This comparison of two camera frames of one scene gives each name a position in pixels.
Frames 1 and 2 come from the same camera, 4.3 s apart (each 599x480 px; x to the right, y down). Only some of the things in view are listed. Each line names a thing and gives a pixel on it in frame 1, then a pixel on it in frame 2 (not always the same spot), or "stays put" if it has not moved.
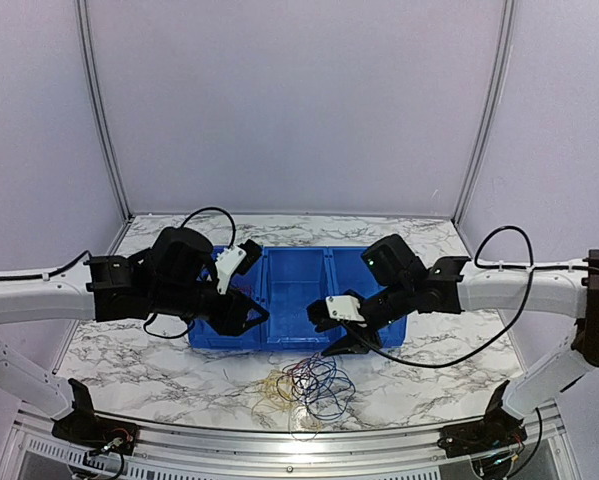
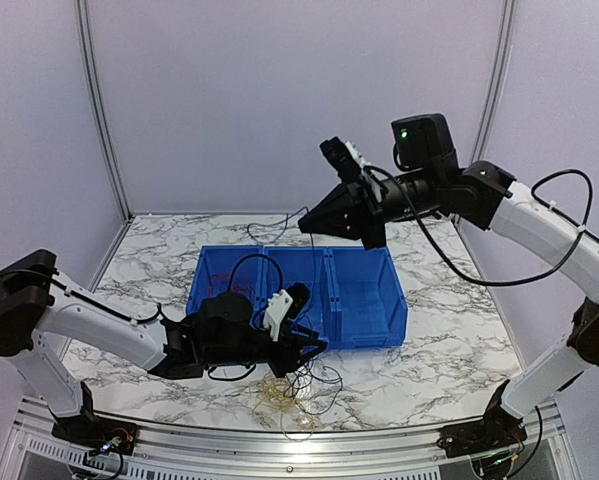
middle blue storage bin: [292, 277] stays put
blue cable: [331, 387] to [310, 239]
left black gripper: [230, 320] to [291, 346]
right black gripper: [356, 344] to [367, 220]
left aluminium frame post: [86, 34] stays put
